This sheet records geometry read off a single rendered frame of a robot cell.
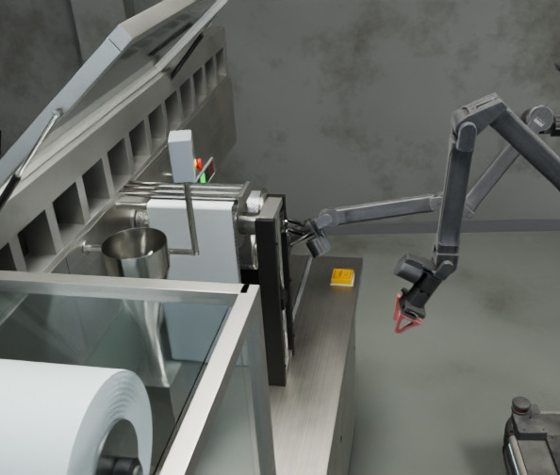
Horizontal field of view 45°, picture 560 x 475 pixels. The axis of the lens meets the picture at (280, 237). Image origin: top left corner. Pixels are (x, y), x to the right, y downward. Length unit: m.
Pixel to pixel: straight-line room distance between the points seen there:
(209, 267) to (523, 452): 1.47
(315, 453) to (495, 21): 3.03
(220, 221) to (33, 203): 0.51
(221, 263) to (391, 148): 2.64
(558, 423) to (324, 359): 1.19
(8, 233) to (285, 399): 0.90
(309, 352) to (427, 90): 2.50
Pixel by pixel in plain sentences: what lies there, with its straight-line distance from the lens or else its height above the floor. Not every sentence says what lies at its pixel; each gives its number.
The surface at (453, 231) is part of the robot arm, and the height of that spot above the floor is 1.36.
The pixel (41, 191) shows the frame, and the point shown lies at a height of 1.62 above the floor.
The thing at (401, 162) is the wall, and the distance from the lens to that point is 4.41.
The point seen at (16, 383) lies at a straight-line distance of 1.05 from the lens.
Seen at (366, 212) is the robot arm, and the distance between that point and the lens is 2.20.
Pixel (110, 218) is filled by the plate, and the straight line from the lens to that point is 1.87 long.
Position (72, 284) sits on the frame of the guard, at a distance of 1.22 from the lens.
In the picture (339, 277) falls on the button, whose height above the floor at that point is 0.92.
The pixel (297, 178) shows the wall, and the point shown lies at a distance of 4.44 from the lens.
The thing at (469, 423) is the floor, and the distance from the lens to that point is 3.21.
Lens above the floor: 2.21
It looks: 29 degrees down
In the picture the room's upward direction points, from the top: 4 degrees counter-clockwise
